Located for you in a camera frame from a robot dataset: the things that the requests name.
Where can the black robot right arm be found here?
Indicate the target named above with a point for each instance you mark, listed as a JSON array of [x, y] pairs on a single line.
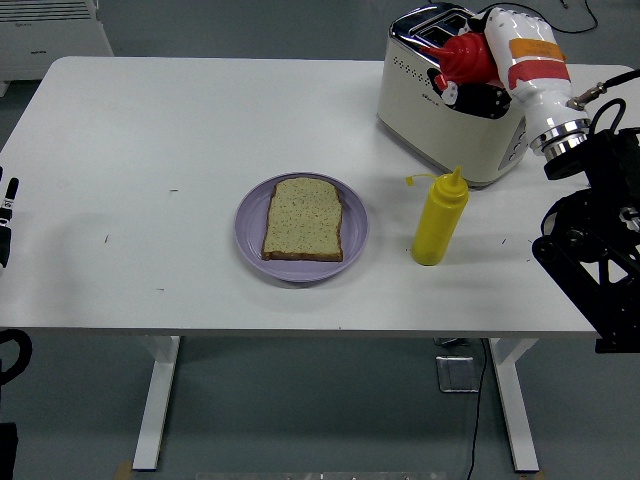
[[600, 240]]

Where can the white table leg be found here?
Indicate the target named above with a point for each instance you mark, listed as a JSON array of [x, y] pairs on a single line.
[[515, 400], [155, 400]]

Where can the yellow squeeze bottle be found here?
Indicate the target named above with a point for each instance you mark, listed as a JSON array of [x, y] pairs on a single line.
[[440, 225]]

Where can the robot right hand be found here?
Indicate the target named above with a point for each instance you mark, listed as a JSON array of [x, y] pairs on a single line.
[[530, 65]]

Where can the silver floor socket box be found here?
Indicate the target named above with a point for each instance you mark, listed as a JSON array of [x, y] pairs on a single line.
[[457, 375]]

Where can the slice of bread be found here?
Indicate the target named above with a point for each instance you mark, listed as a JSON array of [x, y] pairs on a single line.
[[302, 220]]

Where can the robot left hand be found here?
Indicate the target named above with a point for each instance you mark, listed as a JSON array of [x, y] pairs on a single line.
[[5, 235]]

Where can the red squeeze bottle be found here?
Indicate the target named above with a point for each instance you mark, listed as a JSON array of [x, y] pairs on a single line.
[[470, 57]]

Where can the purple round plate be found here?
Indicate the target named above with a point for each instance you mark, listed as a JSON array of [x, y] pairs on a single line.
[[355, 225]]

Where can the white floor appliance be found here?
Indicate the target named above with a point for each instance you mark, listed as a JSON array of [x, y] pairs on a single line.
[[50, 45]]

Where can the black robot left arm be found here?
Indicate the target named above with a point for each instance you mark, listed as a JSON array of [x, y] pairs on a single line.
[[7, 450]]

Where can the cream and chrome toaster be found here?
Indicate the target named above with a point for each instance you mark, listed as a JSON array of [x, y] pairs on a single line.
[[425, 135]]

